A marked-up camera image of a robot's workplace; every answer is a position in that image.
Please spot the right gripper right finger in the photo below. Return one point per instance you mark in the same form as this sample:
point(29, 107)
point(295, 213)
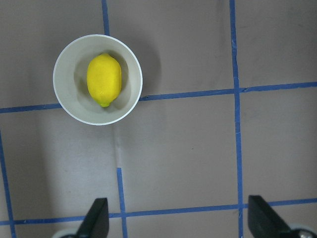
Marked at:
point(264, 222)

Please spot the white ceramic bowl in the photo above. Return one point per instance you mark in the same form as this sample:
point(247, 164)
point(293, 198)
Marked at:
point(70, 73)

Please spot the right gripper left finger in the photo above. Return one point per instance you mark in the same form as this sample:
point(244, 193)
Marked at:
point(94, 225)

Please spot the yellow lemon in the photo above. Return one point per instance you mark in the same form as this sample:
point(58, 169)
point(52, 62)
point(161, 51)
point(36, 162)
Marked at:
point(104, 79)

